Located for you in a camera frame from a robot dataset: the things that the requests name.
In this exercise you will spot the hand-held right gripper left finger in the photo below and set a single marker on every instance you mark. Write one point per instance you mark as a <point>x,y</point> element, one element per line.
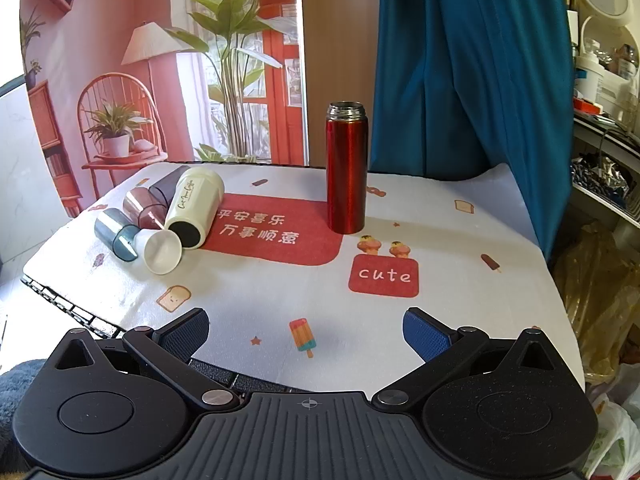
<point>186,334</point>

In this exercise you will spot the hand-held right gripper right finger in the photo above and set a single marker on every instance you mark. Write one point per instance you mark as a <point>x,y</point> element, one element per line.
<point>428,336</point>

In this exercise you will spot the small white cup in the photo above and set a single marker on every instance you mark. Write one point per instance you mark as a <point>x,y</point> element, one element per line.
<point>161,252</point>

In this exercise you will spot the blue transparent cup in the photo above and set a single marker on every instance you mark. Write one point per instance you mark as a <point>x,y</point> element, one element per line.
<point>107,226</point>

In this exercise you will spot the dark purple transparent cup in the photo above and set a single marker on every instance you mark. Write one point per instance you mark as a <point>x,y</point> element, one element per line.
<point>165,185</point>

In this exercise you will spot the red metal thermos cup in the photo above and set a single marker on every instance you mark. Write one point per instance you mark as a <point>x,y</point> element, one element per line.
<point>346,175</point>

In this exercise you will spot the printed table mat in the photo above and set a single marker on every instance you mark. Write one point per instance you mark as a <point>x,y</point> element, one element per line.
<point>300,290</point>

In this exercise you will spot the cream white thermos bottle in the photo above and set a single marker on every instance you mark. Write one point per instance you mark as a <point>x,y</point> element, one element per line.
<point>194,199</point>

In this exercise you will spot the yellow plastic bag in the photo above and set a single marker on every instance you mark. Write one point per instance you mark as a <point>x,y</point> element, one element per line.
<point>595,290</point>

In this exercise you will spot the blue towel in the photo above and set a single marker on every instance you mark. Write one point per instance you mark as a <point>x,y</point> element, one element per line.
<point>17,395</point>

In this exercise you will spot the white plastic bag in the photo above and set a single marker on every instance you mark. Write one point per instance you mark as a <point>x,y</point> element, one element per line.
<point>615,430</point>

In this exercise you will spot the silver foil bag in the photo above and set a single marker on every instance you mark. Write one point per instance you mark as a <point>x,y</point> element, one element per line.
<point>600,180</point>

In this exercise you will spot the blue curtain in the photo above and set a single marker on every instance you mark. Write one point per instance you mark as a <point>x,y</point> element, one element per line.
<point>475,85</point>

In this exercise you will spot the white shelf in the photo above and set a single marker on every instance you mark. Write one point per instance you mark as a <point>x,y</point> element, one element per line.
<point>612,135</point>

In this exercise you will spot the small red box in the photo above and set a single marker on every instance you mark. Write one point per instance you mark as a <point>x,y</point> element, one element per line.
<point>587,105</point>

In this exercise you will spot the white lotion pump bottle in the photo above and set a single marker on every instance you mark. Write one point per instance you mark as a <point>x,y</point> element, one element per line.
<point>589,77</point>

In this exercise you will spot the wall poster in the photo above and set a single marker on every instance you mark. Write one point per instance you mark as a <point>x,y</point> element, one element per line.
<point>100,40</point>

